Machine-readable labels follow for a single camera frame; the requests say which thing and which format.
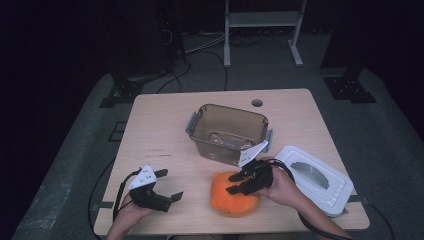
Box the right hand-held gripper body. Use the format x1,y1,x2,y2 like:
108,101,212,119
237,139,275,197

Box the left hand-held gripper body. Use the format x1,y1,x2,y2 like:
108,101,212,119
128,164,173,214

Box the orange plush toy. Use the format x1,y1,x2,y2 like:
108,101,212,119
209,170,261,219

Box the brown transparent storage box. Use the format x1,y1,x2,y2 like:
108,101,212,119
185,103,275,167

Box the person's right hand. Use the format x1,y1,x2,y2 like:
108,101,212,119
258,158,302,210

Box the person's left hand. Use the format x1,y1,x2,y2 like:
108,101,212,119
113,194,152,232

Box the dark tape strip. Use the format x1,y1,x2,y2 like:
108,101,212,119
349,195,370,205
91,200,115,213

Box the black stand base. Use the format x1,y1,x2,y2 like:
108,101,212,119
323,68,378,104
98,76,145,109

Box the white metal stand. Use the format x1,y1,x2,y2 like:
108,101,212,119
223,0,307,68

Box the right hand-held gripper black cable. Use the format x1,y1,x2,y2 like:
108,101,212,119
265,158,355,240

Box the hand-held gripper black cable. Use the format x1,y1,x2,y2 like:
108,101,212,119
112,168,143,223
265,158,355,240

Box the left hand-held gripper black cable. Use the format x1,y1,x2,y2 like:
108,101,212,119
112,168,143,223

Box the black floor cable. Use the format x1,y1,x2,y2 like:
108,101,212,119
155,59,193,95
87,159,116,240
186,49,230,92
365,200,397,240

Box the white floor cables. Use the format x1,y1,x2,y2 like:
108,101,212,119
184,32,228,55

